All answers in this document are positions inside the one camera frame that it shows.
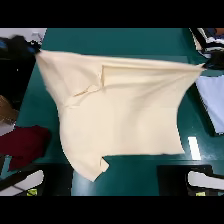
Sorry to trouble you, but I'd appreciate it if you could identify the cream T-shirt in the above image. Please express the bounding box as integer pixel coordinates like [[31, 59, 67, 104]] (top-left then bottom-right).
[[35, 49, 206, 183]]

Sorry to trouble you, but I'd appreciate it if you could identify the dark red garment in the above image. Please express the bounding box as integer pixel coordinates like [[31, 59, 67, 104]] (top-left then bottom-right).
[[0, 124, 53, 172]]

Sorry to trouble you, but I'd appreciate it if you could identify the white garment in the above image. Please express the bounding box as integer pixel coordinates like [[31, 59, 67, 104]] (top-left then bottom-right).
[[194, 74, 224, 136]]

